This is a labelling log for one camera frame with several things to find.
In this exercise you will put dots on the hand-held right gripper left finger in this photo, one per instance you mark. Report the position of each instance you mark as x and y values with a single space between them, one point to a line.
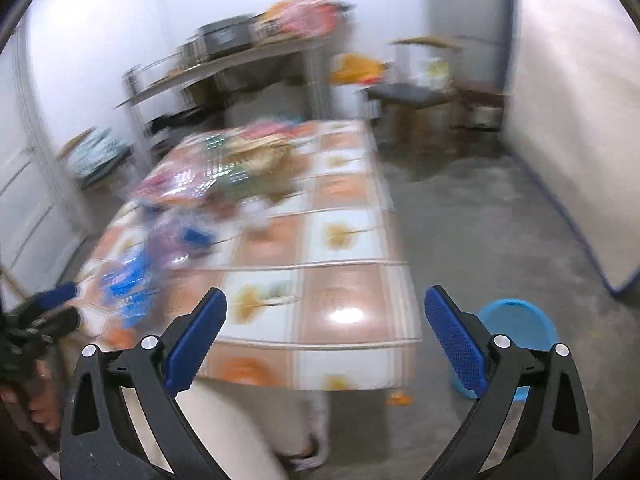
197 345

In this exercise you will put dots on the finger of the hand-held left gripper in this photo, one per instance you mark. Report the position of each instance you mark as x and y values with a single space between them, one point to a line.
57 322
57 294

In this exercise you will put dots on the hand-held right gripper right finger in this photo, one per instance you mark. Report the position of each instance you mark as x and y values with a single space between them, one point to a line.
455 340

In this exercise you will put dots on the blue plastic basin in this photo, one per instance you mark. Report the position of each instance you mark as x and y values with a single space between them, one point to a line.
520 320

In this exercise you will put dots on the pile of colourful packaging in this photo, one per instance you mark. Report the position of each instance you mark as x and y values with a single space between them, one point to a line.
200 195

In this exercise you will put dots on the person's left hand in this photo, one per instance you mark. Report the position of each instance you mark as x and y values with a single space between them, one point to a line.
45 405

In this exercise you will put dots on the orange peel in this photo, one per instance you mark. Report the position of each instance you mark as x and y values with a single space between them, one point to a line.
400 399

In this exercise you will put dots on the person's leg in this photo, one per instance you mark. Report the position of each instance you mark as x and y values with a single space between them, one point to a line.
240 425

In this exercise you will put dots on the white panelled cabinet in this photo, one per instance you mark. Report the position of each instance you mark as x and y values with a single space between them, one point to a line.
30 185

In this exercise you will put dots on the wooden stool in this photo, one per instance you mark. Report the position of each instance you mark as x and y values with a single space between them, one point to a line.
82 180

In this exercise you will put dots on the tile-patterned tablecloth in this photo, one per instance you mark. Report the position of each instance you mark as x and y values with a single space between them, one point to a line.
340 280

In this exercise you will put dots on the patterned folded cloth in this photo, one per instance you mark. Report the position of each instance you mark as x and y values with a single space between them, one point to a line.
97 150

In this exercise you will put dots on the person's slipper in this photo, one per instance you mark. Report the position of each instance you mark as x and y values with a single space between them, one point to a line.
305 455

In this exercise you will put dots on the black clothing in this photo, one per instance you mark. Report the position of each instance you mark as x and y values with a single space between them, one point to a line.
170 121

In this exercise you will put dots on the white quilted mattress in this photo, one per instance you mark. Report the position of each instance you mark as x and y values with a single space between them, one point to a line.
575 135

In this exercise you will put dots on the dark side table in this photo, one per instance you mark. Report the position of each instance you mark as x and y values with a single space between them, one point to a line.
480 95

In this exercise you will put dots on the white sack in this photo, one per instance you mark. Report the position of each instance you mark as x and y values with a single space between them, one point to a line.
265 105

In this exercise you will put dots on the wooden chair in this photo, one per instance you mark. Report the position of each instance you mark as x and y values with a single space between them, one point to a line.
405 92

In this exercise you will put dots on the white green packet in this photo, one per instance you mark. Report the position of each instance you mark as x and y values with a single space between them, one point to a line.
435 72

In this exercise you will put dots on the orange plastic bag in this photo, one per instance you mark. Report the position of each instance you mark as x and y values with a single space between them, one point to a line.
355 67

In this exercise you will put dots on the grey metal shelf table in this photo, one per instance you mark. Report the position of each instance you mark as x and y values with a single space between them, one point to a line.
270 50

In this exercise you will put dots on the dark grey box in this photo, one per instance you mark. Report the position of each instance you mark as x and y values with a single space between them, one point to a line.
225 35

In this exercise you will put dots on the heap of colourful bags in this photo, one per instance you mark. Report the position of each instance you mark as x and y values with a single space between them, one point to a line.
300 15

